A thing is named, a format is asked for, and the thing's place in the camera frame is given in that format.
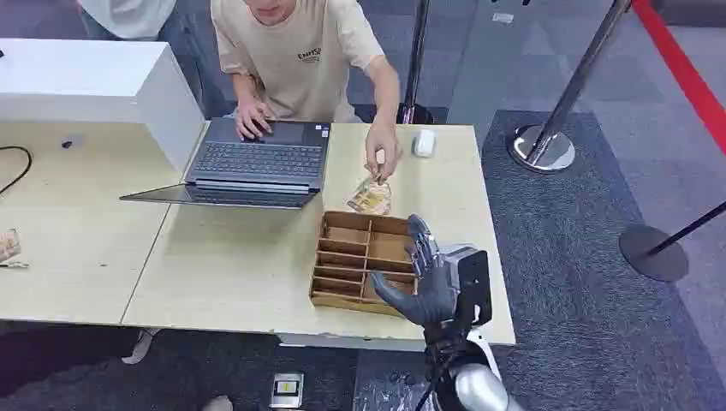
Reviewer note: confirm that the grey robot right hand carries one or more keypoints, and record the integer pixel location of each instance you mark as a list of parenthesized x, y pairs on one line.
[(434, 300)]

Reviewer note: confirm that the person's left hand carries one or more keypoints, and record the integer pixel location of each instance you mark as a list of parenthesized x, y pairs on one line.
[(383, 144)]

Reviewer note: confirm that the person's right hand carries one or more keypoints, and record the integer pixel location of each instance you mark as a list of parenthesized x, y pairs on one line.
[(252, 116)]

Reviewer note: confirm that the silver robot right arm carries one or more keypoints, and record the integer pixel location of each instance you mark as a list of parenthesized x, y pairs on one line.
[(479, 388)]

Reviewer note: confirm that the white computer mouse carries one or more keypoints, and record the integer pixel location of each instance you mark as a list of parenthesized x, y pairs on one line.
[(423, 143)]

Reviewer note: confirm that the dark grey laptop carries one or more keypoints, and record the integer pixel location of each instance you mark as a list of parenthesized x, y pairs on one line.
[(258, 161)]

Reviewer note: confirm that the seated person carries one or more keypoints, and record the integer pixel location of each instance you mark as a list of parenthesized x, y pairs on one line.
[(295, 62)]

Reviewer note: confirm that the wooden divided card box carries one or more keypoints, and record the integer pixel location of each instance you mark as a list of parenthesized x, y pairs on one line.
[(351, 266)]

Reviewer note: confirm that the standing person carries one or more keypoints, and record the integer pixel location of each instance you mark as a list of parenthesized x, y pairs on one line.
[(130, 14)]

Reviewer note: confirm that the white counter block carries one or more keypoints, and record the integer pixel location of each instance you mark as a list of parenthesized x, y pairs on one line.
[(85, 79)]

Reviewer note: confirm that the metal floor socket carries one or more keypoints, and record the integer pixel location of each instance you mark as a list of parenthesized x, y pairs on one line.
[(286, 390)]

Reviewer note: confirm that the white floor label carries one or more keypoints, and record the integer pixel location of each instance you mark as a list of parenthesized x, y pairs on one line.
[(502, 17)]

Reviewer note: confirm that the small dark desk item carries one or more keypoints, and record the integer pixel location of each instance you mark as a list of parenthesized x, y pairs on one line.
[(67, 144)]

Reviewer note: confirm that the thin pen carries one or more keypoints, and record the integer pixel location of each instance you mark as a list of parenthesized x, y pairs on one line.
[(14, 265)]

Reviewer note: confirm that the red barrier belt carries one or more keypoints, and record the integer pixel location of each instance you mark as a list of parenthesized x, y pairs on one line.
[(680, 68)]

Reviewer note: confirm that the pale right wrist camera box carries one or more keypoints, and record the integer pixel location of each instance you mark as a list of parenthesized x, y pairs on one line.
[(472, 283)]

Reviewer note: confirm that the dark stanchion post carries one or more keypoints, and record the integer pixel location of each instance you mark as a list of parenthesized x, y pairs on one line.
[(418, 51)]

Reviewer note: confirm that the chrome base stanchion post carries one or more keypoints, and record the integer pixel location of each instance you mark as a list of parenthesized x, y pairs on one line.
[(541, 148)]

